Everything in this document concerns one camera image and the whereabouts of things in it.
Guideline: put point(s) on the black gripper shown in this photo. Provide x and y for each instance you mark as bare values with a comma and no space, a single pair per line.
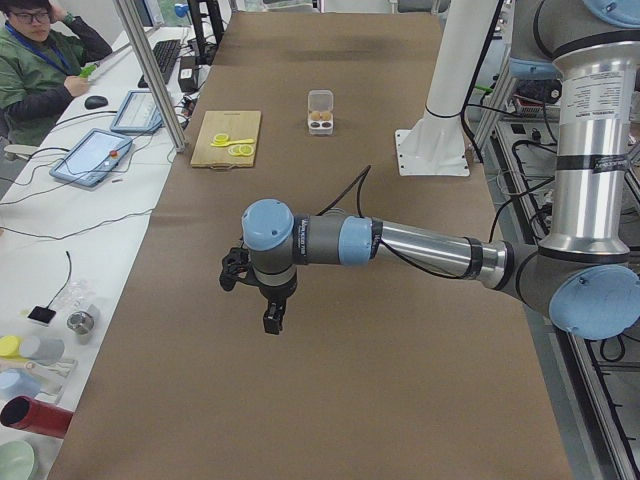
274,293

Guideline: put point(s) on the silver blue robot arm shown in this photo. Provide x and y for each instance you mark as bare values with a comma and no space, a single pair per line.
577,276

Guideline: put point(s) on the clear plastic egg box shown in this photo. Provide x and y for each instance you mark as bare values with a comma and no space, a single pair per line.
320,104

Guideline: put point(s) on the black power adapter box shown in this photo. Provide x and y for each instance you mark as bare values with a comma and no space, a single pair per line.
188,78

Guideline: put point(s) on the lemon slice rear stacked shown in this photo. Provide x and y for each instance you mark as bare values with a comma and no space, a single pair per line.
246,150

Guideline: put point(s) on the yellow plastic knife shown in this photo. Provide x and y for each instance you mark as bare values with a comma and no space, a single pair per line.
238,142

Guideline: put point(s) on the lemon slice single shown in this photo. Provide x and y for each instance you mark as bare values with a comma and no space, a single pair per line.
221,139

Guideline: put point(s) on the steel cylinder cup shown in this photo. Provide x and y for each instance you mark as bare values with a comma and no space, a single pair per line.
82,322

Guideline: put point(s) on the bamboo cutting board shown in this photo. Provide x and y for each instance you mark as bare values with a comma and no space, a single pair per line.
238,125

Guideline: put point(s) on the grey cup lying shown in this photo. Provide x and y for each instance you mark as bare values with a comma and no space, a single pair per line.
45,351

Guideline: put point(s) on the small black square device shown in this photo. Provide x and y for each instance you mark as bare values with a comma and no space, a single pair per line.
41,315

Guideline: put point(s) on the near blue teach pendant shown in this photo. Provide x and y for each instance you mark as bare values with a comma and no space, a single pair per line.
92,158

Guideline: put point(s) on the blue teach pendant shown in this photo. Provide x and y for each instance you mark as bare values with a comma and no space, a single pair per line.
137,115
92,158

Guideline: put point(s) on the far blue teach pendant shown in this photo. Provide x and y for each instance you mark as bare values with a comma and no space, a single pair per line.
137,115

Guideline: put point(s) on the yellow cup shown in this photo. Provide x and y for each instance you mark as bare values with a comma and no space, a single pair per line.
10,346

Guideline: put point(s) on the red cylinder tube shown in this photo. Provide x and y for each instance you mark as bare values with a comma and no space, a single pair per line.
31,415

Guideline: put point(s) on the black computer mouse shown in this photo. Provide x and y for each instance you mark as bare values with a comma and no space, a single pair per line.
95,102

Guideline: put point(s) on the black keyboard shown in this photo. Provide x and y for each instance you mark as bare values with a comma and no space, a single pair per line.
166,53

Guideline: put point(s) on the green bowl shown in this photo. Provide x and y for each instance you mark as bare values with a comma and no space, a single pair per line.
18,461

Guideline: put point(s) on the person in green jacket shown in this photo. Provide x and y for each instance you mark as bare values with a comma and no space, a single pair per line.
43,51

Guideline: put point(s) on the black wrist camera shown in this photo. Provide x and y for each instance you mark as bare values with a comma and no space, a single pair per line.
235,267

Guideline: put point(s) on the aluminium frame post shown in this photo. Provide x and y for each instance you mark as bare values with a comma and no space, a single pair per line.
132,24

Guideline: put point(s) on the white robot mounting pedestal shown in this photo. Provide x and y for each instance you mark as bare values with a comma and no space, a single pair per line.
435,146

